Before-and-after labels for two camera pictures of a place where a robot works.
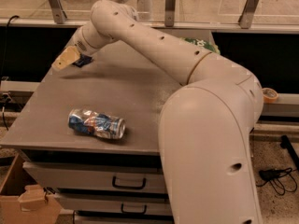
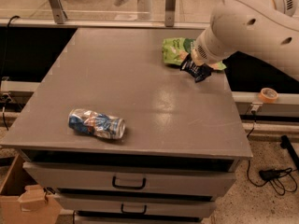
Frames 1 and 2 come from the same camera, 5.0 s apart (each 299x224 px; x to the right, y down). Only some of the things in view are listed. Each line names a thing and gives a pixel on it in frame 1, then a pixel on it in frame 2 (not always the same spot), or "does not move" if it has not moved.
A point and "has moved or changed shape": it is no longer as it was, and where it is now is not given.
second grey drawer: x=115 y=203 does not move
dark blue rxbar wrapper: x=82 y=61 has moved or changed shape
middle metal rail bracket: x=170 y=6 does not move
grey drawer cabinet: x=90 y=134 does not move
